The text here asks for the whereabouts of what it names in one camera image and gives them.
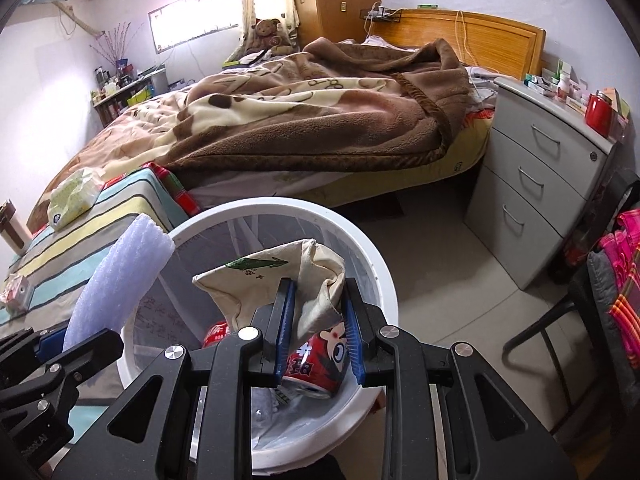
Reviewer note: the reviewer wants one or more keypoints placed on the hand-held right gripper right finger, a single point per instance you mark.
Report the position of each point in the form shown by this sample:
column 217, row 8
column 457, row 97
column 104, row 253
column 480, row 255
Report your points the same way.
column 352, row 340

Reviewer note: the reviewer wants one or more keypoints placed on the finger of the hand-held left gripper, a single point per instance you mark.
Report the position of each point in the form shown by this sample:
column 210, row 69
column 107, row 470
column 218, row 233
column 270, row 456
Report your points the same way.
column 50, row 342
column 95, row 352

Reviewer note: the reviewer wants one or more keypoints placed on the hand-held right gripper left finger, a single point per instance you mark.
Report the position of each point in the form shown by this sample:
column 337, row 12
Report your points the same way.
column 284, row 330

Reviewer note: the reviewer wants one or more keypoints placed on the crushed red drink can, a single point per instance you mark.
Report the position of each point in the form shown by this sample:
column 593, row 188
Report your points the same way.
column 320, row 360

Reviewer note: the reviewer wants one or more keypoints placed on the clear bottle with red label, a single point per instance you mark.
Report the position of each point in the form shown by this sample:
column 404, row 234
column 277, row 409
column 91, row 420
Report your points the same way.
column 216, row 334

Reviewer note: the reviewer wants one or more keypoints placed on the beige paper bag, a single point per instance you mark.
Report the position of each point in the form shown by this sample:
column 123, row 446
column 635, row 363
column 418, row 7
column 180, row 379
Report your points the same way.
column 320, row 270

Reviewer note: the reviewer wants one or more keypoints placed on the pale purple foam net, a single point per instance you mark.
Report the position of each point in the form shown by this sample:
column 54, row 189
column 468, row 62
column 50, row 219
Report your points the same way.
column 125, row 270

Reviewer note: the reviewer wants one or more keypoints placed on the white round trash bin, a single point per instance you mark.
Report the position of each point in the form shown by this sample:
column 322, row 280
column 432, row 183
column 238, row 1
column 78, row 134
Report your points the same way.
column 350, row 240

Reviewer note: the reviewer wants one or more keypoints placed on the small red white carton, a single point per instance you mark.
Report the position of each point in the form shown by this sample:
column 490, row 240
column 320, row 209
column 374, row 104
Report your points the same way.
column 15, row 292

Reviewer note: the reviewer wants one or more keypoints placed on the striped bed sheet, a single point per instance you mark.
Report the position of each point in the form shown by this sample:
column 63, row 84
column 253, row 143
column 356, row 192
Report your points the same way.
column 100, row 240

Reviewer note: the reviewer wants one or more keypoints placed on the brown beige tumbler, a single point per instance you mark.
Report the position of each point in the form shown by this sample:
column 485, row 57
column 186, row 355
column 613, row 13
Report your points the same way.
column 12, row 227

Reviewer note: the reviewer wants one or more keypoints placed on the yellow green tissue pack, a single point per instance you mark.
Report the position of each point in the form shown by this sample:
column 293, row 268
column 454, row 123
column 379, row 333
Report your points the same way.
column 75, row 195

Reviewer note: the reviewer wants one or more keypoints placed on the red plaid cloth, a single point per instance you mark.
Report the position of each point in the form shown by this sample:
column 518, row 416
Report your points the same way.
column 175, row 190

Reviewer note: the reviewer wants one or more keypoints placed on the brown beige fleece blanket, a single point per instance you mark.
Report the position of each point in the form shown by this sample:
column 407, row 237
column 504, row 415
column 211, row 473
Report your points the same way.
column 300, row 110

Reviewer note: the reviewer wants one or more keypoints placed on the black metal chair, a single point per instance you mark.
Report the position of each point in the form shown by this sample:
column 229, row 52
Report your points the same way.
column 590, row 310

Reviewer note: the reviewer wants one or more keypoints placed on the grey drawer nightstand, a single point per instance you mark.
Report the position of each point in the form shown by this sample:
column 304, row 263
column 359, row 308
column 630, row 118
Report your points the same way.
column 540, row 185

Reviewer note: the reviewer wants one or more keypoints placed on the cluttered shelf unit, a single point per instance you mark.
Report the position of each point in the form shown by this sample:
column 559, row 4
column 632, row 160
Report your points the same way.
column 125, row 97

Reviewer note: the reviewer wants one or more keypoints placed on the pink striped clothes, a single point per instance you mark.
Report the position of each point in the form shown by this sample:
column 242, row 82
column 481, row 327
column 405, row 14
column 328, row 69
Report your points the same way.
column 622, row 260

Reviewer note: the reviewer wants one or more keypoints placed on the brown teddy bear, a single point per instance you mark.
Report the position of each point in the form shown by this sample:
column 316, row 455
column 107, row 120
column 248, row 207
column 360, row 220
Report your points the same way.
column 267, row 35

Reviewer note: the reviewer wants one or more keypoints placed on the dried branch decoration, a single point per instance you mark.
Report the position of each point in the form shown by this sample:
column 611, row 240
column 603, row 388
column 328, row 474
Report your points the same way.
column 117, row 45

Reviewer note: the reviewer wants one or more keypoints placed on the group of medicine boxes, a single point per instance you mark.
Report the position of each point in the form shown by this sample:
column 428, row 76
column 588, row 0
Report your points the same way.
column 555, row 85

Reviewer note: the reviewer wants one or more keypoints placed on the window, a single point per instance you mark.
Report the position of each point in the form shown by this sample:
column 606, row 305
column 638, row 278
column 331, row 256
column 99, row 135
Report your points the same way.
column 195, row 15

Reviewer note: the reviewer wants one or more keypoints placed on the red jar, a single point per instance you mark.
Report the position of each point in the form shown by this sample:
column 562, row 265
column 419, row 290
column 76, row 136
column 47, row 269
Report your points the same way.
column 599, row 115

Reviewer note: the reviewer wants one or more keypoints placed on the wooden headboard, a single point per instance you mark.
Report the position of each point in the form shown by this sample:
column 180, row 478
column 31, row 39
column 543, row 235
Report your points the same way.
column 500, row 40

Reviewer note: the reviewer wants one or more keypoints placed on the small wall shelf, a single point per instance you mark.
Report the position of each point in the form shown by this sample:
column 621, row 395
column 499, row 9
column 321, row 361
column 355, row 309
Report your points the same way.
column 380, row 14

